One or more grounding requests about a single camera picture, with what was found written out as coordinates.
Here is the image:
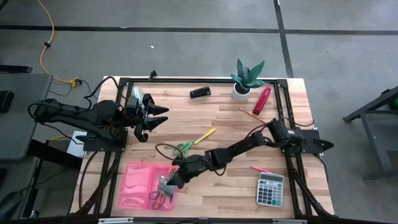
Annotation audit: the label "black stapler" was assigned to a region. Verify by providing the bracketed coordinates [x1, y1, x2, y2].
[190, 86, 212, 100]

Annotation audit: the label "grey desk calculator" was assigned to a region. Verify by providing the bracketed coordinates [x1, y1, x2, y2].
[256, 172, 285, 208]

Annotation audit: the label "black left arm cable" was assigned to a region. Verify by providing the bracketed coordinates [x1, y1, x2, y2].
[83, 76, 121, 108]

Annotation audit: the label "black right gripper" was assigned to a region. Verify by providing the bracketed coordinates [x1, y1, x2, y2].
[167, 155, 203, 190]

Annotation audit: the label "pink pencil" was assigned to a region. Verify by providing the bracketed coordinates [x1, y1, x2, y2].
[250, 166, 273, 174]

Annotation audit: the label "yellow floor cable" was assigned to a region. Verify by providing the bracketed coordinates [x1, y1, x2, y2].
[36, 0, 83, 88]

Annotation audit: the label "white box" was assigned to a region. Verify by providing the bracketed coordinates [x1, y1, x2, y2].
[66, 130, 88, 158]

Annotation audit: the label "pink transparent pencil case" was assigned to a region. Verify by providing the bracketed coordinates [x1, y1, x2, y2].
[118, 161, 180, 212]

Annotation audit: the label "dark metal stand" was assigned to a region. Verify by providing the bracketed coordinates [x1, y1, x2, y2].
[343, 86, 398, 181]

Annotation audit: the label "yellow wooden pencil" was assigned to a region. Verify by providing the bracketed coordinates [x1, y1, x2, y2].
[238, 107, 267, 124]

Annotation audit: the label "green scissors with yellow sheath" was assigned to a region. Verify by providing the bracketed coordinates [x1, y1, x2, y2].
[173, 128, 216, 156]

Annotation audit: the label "green plant in white pot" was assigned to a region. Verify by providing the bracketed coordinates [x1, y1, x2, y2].
[229, 58, 267, 101]

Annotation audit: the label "black metal table frame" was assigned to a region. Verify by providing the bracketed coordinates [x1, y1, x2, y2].
[70, 70, 336, 220]

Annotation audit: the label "grey side table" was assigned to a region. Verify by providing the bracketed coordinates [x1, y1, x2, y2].
[0, 73, 53, 161]

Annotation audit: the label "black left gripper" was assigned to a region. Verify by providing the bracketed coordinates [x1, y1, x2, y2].
[124, 93, 170, 143]

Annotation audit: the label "silver aluminium bracket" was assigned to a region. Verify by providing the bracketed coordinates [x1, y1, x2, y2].
[272, 218, 307, 224]
[98, 217, 134, 224]

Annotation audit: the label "green crayon box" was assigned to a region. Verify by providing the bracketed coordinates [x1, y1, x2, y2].
[157, 175, 175, 197]

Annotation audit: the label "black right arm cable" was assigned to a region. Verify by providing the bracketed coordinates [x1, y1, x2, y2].
[154, 143, 185, 163]

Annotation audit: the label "blue scissors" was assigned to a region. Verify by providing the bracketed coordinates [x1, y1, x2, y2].
[149, 190, 167, 210]

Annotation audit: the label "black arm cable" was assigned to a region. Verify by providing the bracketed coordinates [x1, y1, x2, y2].
[83, 76, 121, 108]
[154, 143, 185, 163]

